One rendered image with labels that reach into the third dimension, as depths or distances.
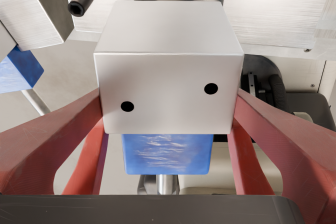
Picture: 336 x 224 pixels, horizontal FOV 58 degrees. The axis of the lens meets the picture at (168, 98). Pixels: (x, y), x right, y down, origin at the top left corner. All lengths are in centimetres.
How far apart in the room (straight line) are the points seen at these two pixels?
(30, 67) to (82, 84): 125
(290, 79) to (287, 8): 85
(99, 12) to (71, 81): 137
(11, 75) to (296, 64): 84
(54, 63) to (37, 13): 127
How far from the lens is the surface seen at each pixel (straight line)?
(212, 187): 50
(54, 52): 149
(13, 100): 187
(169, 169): 15
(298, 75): 103
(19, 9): 27
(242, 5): 19
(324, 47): 33
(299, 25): 20
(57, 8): 28
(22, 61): 30
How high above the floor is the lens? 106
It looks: 46 degrees down
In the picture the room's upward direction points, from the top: 169 degrees counter-clockwise
